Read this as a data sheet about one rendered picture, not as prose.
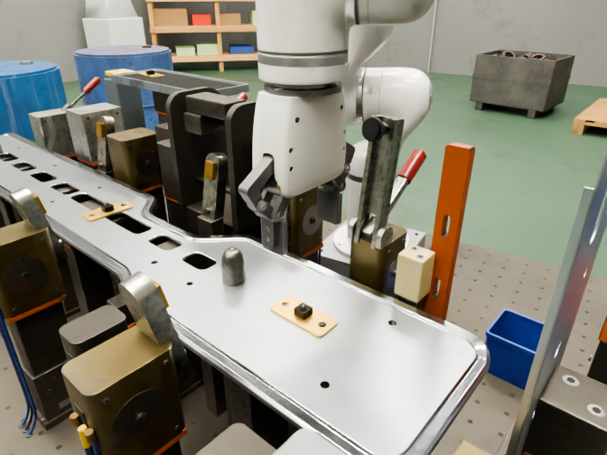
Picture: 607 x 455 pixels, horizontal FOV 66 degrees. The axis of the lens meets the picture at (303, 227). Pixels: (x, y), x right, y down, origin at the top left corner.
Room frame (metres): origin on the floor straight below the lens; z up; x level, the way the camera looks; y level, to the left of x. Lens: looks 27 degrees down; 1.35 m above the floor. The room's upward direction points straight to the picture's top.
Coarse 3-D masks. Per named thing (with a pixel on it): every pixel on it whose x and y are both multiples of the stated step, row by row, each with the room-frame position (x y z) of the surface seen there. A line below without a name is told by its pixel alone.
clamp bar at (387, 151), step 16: (368, 128) 0.55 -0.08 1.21; (384, 128) 0.55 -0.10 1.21; (400, 128) 0.57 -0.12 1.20; (368, 144) 0.58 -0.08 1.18; (384, 144) 0.58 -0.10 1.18; (368, 160) 0.57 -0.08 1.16; (384, 160) 0.57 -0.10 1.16; (368, 176) 0.57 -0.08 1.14; (384, 176) 0.56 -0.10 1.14; (368, 192) 0.57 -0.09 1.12; (384, 192) 0.55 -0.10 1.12; (368, 208) 0.57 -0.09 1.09; (384, 208) 0.55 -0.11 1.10; (384, 224) 0.56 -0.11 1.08
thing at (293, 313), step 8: (288, 296) 0.49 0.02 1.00; (272, 304) 0.48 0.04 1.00; (280, 304) 0.48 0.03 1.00; (288, 304) 0.48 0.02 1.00; (296, 304) 0.48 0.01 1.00; (280, 312) 0.46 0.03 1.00; (288, 312) 0.46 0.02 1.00; (296, 312) 0.45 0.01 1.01; (304, 312) 0.45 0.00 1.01; (312, 312) 0.46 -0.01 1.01; (320, 312) 0.46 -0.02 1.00; (288, 320) 0.45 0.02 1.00; (296, 320) 0.44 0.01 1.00; (304, 320) 0.44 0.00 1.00; (312, 320) 0.44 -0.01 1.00; (320, 320) 0.44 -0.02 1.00; (328, 320) 0.44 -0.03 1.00; (336, 320) 0.44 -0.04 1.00; (304, 328) 0.43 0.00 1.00; (312, 328) 0.43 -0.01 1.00; (320, 328) 0.43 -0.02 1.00; (328, 328) 0.43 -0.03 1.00; (320, 336) 0.42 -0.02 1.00
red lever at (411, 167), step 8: (416, 152) 0.65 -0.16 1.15; (424, 152) 0.65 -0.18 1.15; (408, 160) 0.64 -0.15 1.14; (416, 160) 0.64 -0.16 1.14; (424, 160) 0.64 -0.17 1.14; (408, 168) 0.63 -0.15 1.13; (416, 168) 0.63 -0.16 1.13; (400, 176) 0.62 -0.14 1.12; (408, 176) 0.62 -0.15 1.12; (400, 184) 0.61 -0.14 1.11; (408, 184) 0.62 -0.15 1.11; (392, 192) 0.60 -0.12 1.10; (400, 192) 0.60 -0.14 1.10; (392, 200) 0.59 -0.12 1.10; (392, 208) 0.59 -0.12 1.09; (368, 224) 0.57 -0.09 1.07; (368, 232) 0.55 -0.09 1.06
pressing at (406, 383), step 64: (0, 192) 0.86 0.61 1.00; (128, 192) 0.85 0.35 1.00; (128, 256) 0.60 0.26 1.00; (256, 256) 0.60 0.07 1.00; (192, 320) 0.45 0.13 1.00; (256, 320) 0.45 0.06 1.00; (384, 320) 0.45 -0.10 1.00; (256, 384) 0.35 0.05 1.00; (320, 384) 0.35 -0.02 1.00; (384, 384) 0.35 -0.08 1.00; (448, 384) 0.35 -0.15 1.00; (384, 448) 0.27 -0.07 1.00
